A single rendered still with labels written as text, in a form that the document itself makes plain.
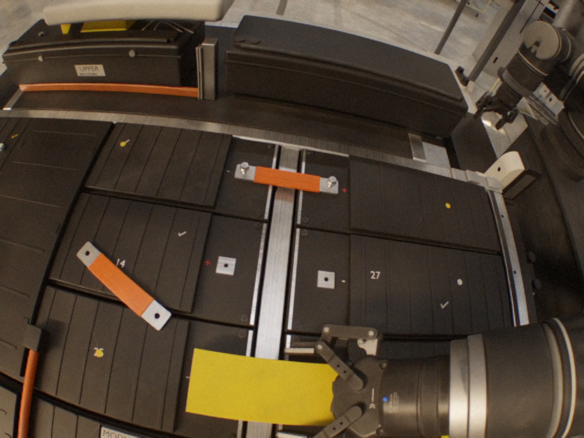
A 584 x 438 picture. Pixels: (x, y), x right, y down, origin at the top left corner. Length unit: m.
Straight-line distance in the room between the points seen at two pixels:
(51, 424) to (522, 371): 0.47
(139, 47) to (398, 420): 0.59
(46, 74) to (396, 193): 0.70
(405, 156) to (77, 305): 0.56
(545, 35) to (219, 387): 0.97
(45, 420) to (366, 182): 0.55
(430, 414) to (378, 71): 0.47
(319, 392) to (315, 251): 0.18
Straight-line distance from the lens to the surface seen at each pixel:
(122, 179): 0.48
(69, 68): 0.67
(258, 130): 0.53
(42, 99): 0.75
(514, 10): 3.07
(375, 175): 0.50
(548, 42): 0.92
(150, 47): 0.55
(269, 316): 0.39
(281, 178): 0.46
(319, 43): 0.57
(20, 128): 0.68
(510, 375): 0.25
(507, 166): 0.80
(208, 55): 0.53
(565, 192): 1.16
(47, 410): 0.44
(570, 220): 1.09
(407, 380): 0.27
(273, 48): 0.51
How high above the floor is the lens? 1.37
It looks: 60 degrees down
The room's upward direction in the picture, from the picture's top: 18 degrees clockwise
